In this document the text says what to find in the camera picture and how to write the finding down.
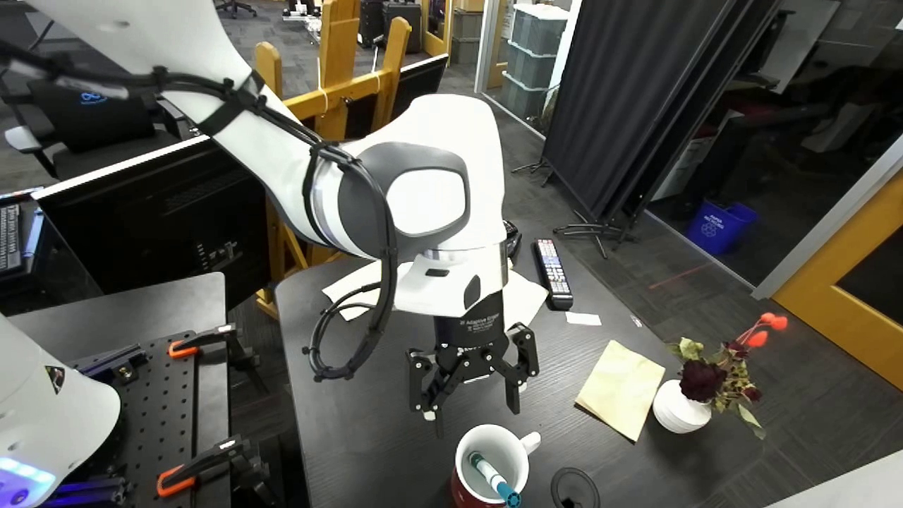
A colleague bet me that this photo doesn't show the red white mug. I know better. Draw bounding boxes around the red white mug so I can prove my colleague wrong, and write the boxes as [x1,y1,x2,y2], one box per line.
[450,424,542,508]

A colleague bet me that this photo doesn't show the round table grommet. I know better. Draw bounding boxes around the round table grommet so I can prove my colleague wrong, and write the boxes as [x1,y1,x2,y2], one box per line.
[549,468,601,508]

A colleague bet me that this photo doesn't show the white flower vase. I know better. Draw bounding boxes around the white flower vase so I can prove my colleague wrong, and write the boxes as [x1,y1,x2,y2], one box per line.
[651,378,710,435]

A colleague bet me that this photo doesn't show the orange black clamp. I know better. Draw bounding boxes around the orange black clamp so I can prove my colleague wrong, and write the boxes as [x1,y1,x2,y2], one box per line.
[156,438,268,499]
[167,325,250,366]

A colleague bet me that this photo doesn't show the folded beige napkin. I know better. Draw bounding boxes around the folded beige napkin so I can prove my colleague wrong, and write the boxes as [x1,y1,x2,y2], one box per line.
[325,273,376,323]

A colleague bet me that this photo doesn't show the beige napkin near vase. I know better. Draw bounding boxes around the beige napkin near vase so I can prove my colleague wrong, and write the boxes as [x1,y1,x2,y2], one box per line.
[575,341,666,442]

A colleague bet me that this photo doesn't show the small white card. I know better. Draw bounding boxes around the small white card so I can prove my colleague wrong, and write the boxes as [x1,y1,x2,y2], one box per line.
[565,314,601,328]

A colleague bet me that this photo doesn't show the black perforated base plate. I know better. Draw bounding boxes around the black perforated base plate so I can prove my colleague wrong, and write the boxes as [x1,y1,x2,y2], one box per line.
[43,339,197,508]

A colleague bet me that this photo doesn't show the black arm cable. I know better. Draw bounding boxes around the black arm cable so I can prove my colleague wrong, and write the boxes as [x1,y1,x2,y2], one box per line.
[0,39,404,385]

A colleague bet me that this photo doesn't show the blue bin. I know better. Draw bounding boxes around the blue bin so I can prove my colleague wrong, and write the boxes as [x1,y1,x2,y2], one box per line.
[686,200,755,256]

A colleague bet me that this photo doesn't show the wooden easel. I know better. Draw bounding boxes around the wooden easel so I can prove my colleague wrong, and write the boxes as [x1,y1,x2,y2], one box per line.
[253,0,412,283]

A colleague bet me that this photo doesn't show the black office chair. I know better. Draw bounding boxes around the black office chair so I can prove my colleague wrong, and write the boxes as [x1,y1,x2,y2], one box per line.
[3,81,181,177]

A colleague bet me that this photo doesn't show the orange black clamp upper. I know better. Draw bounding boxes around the orange black clamp upper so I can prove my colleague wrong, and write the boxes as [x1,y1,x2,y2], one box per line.
[167,325,250,366]

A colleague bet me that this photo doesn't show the stacked plastic drawers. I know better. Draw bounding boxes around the stacked plastic drawers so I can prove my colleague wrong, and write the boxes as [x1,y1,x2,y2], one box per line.
[500,4,568,121]

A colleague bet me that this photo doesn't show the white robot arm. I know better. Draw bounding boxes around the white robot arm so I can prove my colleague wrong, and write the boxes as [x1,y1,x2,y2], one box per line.
[3,0,539,418]

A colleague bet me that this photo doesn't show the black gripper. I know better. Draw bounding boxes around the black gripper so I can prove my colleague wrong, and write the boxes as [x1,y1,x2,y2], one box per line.
[405,293,539,420]

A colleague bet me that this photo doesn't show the blue white pen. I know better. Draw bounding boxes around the blue white pen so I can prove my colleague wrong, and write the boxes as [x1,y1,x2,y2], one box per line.
[472,455,520,508]

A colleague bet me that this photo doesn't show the black monitor panel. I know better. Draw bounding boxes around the black monitor panel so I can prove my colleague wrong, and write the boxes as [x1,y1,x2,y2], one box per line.
[37,139,268,306]

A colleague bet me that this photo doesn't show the orange wooden door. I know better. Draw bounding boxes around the orange wooden door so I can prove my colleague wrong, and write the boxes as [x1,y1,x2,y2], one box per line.
[776,174,903,390]

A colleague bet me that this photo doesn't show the long black remote control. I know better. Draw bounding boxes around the long black remote control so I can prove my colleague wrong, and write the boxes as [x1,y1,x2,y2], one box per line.
[537,241,572,311]

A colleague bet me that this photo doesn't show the black curtain backdrop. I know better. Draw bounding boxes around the black curtain backdrop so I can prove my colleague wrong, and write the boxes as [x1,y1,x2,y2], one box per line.
[542,0,779,220]

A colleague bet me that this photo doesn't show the beige napkin centre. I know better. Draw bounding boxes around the beige napkin centre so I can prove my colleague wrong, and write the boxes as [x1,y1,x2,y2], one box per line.
[501,273,546,325]

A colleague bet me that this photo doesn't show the orange black clamp lower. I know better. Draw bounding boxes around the orange black clamp lower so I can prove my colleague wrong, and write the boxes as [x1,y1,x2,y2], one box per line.
[156,438,268,499]

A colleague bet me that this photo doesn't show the dried red flowers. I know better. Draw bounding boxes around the dried red flowers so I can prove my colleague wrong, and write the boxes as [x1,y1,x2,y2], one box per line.
[673,314,789,441]

